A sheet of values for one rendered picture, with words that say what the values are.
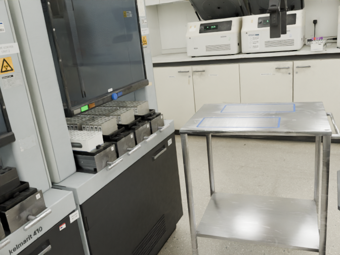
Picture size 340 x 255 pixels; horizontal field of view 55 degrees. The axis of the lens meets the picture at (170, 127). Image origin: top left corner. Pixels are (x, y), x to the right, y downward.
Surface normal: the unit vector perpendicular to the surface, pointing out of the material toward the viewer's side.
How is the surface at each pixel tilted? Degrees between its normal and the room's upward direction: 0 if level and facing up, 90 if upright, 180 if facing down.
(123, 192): 90
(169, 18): 90
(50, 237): 90
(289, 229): 0
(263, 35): 90
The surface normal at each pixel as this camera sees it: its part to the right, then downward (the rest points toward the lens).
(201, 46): -0.46, 0.32
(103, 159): 0.90, 0.04
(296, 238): -0.11, -0.95
